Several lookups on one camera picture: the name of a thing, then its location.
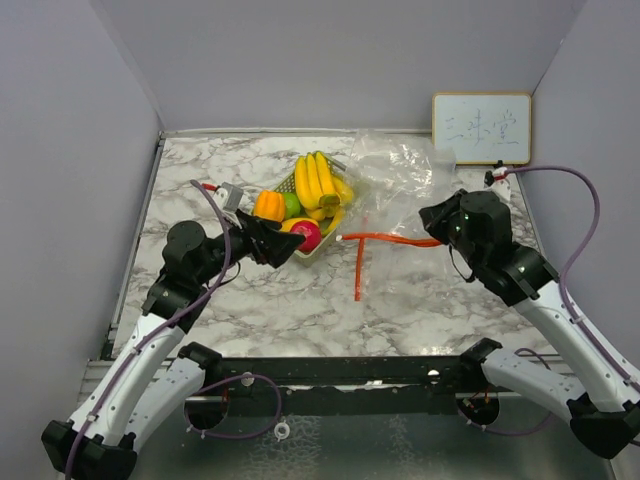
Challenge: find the small whiteboard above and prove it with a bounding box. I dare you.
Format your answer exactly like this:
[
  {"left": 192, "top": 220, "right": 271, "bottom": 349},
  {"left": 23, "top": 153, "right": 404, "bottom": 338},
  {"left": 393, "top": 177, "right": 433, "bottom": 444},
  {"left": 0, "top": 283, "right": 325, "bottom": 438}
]
[{"left": 432, "top": 92, "right": 533, "bottom": 165}]

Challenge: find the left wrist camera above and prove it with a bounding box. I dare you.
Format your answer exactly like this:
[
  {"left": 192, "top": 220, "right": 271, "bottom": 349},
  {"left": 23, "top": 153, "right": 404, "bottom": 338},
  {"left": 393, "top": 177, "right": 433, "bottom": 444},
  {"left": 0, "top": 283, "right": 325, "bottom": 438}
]
[{"left": 213, "top": 182, "right": 244, "bottom": 214}]

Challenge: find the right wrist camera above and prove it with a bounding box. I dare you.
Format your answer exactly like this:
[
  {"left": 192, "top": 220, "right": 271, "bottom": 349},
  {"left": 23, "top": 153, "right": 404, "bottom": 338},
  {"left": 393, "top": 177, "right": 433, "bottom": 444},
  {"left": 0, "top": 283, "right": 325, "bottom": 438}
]
[{"left": 484, "top": 167, "right": 511, "bottom": 204}]

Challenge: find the green lime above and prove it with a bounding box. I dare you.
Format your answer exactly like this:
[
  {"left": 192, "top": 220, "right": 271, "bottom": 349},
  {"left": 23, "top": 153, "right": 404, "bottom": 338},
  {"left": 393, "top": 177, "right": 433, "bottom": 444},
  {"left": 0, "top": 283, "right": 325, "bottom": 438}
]
[{"left": 282, "top": 192, "right": 302, "bottom": 220}]

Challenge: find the clear zip bag red zipper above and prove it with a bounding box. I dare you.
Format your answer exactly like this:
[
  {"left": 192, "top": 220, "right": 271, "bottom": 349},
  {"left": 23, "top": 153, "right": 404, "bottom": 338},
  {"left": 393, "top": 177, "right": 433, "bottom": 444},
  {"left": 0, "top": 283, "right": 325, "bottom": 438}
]
[{"left": 335, "top": 128, "right": 457, "bottom": 249}]

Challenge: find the red apple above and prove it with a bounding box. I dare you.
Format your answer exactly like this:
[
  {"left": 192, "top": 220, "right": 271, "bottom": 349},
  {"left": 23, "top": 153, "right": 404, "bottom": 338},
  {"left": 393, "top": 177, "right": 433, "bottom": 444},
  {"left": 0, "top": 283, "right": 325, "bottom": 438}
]
[{"left": 298, "top": 231, "right": 323, "bottom": 254}]

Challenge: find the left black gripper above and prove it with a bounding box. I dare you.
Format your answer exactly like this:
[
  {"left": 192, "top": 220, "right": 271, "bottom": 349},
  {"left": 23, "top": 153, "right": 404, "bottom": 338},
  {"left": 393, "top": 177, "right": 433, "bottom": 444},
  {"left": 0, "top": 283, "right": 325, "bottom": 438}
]
[{"left": 195, "top": 208, "right": 306, "bottom": 285}]

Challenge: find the yellow banana bunch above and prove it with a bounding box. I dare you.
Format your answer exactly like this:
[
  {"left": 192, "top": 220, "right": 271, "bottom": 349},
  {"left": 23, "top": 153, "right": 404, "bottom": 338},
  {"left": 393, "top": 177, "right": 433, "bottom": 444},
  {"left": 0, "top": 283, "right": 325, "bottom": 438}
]
[{"left": 293, "top": 151, "right": 355, "bottom": 221}]

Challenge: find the yellow mango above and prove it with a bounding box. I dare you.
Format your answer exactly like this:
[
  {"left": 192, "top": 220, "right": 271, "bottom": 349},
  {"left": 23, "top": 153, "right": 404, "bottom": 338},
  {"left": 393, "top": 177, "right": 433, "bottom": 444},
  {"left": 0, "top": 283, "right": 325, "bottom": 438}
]
[{"left": 280, "top": 217, "right": 320, "bottom": 235}]

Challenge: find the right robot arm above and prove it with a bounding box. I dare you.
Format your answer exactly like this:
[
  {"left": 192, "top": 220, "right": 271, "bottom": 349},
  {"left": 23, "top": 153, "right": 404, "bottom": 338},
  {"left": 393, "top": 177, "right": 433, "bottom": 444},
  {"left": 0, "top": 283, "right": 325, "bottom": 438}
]
[{"left": 419, "top": 190, "right": 639, "bottom": 459}]

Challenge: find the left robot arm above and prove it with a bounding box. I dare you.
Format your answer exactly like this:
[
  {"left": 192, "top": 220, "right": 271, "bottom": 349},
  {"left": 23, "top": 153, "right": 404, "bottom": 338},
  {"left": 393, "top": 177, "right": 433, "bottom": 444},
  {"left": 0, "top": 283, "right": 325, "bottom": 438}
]
[{"left": 41, "top": 211, "right": 305, "bottom": 479}]

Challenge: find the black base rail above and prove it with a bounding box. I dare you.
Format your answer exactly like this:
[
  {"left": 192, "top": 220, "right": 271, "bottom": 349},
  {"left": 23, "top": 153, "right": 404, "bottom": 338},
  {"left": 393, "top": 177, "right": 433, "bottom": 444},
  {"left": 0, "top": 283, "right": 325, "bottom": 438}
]
[{"left": 206, "top": 356, "right": 488, "bottom": 416}]

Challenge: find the orange bell pepper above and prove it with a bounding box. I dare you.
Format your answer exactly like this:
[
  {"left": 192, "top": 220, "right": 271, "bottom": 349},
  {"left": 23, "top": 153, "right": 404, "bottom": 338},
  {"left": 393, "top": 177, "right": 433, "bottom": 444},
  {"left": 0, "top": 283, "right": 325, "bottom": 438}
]
[{"left": 253, "top": 190, "right": 286, "bottom": 222}]

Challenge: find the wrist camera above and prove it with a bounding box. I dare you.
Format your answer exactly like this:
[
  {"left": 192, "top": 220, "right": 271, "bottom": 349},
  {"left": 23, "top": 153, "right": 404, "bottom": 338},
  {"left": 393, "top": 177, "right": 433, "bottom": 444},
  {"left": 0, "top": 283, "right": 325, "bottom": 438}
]
[
  {"left": 484, "top": 167, "right": 511, "bottom": 204},
  {"left": 213, "top": 182, "right": 244, "bottom": 214}
]

